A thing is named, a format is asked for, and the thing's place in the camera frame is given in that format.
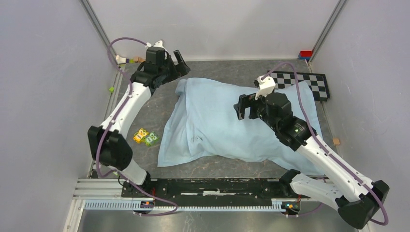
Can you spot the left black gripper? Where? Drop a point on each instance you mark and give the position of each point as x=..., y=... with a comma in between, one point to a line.
x=180, y=70

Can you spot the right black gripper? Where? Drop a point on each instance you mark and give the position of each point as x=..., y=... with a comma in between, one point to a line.
x=246, y=101

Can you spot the light blue pillowcase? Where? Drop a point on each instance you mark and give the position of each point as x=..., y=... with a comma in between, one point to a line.
x=204, y=123

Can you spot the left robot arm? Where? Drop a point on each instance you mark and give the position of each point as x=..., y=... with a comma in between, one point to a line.
x=107, y=141

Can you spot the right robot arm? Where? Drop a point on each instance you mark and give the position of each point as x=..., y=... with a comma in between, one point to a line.
x=357, y=198

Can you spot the wooden toy figure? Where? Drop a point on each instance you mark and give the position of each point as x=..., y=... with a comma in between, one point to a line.
x=138, y=59

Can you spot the white beige corner toy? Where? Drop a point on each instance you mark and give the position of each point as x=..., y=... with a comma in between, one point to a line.
x=121, y=60

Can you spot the red blue block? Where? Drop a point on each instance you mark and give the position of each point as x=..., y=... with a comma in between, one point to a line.
x=305, y=55

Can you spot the green toy block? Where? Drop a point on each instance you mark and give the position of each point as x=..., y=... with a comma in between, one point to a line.
x=151, y=139

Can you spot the yellow toy block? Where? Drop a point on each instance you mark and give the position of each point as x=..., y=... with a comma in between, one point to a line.
x=140, y=136

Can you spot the small wooden cube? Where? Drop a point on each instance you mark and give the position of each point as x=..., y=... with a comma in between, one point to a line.
x=336, y=141

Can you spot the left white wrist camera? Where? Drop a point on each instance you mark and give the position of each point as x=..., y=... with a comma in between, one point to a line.
x=159, y=43

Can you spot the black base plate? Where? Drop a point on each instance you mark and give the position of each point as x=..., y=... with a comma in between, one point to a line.
x=209, y=192

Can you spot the light blue toothed rail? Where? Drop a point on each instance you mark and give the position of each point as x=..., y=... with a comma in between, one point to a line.
x=136, y=205

